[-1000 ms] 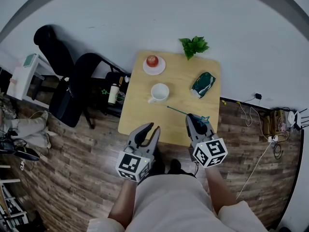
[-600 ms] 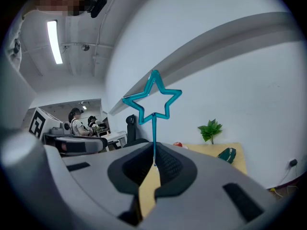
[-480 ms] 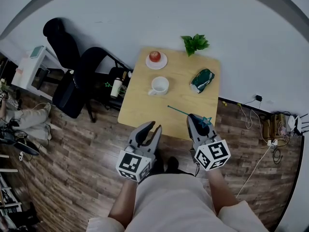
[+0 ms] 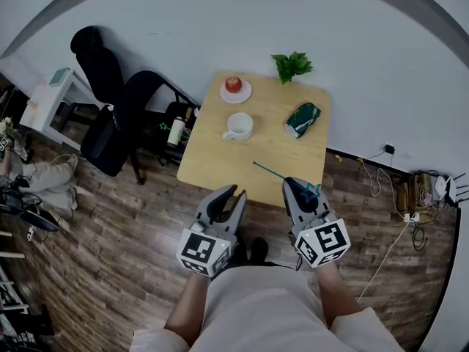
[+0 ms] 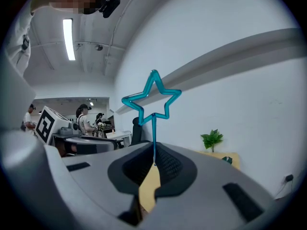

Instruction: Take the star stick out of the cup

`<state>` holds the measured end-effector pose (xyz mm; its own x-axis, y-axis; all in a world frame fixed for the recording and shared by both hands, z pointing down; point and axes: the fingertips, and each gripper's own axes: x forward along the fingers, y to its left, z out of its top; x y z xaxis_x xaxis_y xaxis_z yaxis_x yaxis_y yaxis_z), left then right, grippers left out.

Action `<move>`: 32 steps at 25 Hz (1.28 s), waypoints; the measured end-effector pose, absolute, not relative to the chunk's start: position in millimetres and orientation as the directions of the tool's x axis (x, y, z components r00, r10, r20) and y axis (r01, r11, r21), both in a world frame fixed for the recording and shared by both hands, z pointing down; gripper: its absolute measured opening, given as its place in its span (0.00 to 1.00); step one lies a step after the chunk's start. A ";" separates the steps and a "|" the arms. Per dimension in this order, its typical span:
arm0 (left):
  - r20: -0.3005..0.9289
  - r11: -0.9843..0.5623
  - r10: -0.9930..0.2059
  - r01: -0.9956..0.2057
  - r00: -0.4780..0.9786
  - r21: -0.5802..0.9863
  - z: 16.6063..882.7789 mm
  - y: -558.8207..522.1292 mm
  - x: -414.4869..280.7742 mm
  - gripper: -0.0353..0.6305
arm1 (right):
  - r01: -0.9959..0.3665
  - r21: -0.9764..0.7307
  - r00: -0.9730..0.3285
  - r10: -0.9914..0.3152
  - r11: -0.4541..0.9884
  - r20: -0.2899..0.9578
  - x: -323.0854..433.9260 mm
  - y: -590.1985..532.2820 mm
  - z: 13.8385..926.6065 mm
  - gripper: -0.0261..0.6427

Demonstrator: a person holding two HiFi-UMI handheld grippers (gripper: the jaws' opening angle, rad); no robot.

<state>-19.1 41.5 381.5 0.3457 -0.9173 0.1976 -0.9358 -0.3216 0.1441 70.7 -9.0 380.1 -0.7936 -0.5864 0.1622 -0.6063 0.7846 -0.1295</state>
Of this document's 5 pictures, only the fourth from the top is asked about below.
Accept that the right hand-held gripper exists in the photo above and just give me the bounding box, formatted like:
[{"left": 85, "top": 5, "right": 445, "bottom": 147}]
[{"left": 282, "top": 176, "right": 352, "bottom": 269}]

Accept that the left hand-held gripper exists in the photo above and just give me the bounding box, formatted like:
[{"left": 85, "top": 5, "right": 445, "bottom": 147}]
[{"left": 175, "top": 184, "right": 248, "bottom": 279}]

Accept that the teal star stick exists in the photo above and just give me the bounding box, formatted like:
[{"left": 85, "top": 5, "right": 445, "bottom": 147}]
[{"left": 252, "top": 161, "right": 322, "bottom": 201}]

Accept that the white cup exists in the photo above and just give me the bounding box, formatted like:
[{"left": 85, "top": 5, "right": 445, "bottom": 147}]
[{"left": 222, "top": 112, "right": 254, "bottom": 142}]

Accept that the person's left forearm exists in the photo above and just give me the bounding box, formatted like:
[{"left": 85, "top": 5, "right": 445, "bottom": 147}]
[{"left": 163, "top": 271, "right": 213, "bottom": 347}]

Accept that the person's right forearm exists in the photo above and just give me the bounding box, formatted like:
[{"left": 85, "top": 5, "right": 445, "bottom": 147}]
[{"left": 314, "top": 262, "right": 363, "bottom": 330}]

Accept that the green star stick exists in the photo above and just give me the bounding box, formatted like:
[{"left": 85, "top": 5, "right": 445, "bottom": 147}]
[{"left": 158, "top": 122, "right": 192, "bottom": 141}]

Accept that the person's black shoe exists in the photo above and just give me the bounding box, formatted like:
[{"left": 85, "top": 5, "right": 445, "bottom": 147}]
[{"left": 232, "top": 232, "right": 271, "bottom": 268}]

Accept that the green toy car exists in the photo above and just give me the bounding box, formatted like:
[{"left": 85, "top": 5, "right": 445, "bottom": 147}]
[{"left": 284, "top": 102, "right": 322, "bottom": 139}]

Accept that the white drink bottle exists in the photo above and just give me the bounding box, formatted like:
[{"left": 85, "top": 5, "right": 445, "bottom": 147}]
[{"left": 167, "top": 116, "right": 187, "bottom": 148}]

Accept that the brown cardboard box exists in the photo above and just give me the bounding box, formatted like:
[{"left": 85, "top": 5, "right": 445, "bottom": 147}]
[{"left": 396, "top": 172, "right": 440, "bottom": 215}]

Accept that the person's white shirt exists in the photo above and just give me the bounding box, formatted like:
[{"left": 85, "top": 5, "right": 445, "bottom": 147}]
[{"left": 128, "top": 264, "right": 405, "bottom": 352}]

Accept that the white plate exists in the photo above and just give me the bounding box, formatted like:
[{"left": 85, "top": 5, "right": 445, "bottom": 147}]
[{"left": 219, "top": 78, "right": 253, "bottom": 104}]

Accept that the black folding chair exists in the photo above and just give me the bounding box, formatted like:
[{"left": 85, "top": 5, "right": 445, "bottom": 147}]
[{"left": 122, "top": 70, "right": 202, "bottom": 168}]

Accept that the green leafy plant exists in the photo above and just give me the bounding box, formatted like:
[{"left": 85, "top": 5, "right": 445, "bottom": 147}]
[{"left": 270, "top": 51, "right": 314, "bottom": 86}]

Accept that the white router with antennas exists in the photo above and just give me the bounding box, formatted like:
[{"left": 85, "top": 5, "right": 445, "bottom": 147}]
[{"left": 433, "top": 172, "right": 469, "bottom": 208}]

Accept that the black office chair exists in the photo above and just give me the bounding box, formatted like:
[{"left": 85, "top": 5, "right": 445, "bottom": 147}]
[{"left": 70, "top": 25, "right": 144, "bottom": 186}]

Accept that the white side table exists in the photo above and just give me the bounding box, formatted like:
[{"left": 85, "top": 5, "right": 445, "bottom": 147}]
[{"left": 18, "top": 68, "right": 97, "bottom": 150}]

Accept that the pale green book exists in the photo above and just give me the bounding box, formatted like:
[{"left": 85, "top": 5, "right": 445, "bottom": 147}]
[{"left": 48, "top": 67, "right": 71, "bottom": 87}]

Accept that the white power cable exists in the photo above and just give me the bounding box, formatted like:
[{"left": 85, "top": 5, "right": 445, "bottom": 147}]
[{"left": 357, "top": 219, "right": 414, "bottom": 304}]

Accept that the black coiled cable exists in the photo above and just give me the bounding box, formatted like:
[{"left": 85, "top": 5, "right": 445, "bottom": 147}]
[{"left": 411, "top": 224, "right": 428, "bottom": 252}]

